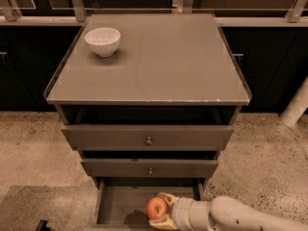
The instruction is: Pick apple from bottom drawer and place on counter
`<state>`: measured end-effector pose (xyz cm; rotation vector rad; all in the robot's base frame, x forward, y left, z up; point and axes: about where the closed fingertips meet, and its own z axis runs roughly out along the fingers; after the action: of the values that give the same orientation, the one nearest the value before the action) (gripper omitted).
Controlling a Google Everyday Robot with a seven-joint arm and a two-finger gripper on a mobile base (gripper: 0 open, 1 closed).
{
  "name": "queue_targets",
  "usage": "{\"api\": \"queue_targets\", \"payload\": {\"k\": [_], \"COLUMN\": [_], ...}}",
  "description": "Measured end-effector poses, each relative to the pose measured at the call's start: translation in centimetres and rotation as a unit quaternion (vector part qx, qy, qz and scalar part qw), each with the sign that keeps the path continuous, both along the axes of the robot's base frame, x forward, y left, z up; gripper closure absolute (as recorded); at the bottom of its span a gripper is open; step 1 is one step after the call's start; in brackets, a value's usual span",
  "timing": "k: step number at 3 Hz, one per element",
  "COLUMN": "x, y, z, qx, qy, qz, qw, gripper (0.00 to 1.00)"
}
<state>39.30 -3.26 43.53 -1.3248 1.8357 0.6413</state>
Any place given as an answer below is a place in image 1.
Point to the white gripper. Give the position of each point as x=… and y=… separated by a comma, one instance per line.
x=182, y=211

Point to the red apple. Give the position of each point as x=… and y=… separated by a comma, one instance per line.
x=156, y=208

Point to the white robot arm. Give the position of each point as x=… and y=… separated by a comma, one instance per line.
x=168, y=212

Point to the middle drawer brass knob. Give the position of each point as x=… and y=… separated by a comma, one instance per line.
x=150, y=171

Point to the drawer brass knob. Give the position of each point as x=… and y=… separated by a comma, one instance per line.
x=148, y=141
x=150, y=171

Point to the bottom grey drawer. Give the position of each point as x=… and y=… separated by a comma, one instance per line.
x=121, y=203

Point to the grey drawer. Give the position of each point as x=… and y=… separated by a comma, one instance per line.
x=132, y=137
x=121, y=203
x=163, y=168

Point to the top drawer brass knob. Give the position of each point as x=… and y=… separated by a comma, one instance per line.
x=148, y=141

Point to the middle grey drawer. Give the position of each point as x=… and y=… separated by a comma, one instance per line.
x=163, y=168

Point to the grey drawer cabinet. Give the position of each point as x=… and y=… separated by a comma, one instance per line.
x=169, y=69

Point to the top grey drawer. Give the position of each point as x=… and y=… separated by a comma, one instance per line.
x=132, y=137

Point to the small black object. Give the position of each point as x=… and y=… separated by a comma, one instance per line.
x=42, y=226

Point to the white ceramic bowl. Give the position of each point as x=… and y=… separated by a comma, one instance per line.
x=103, y=41

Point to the metal railing frame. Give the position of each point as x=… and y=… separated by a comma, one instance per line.
x=227, y=13

